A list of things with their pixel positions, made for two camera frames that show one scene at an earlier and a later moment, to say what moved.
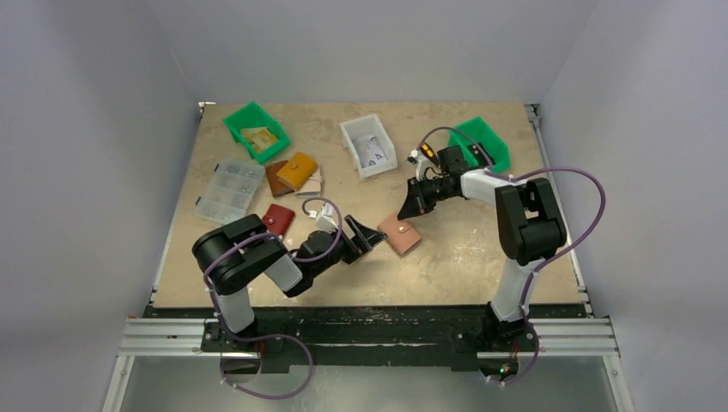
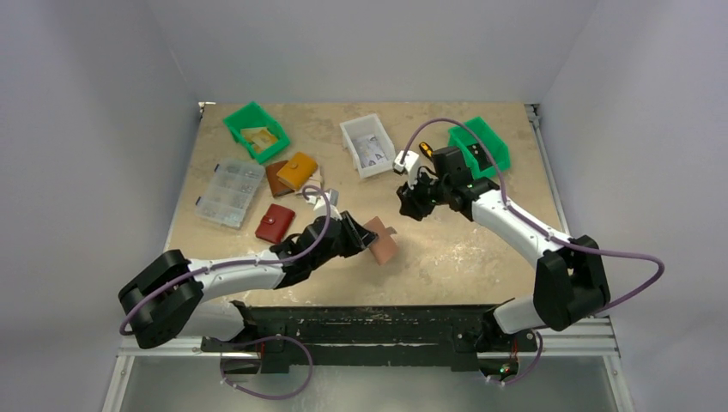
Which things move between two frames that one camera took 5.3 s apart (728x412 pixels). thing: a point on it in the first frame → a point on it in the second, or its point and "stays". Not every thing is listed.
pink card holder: x=401 y=234 → x=385 y=245
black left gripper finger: x=369 y=237 stays
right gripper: x=424 y=193 stays
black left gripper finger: x=360 y=233 stays
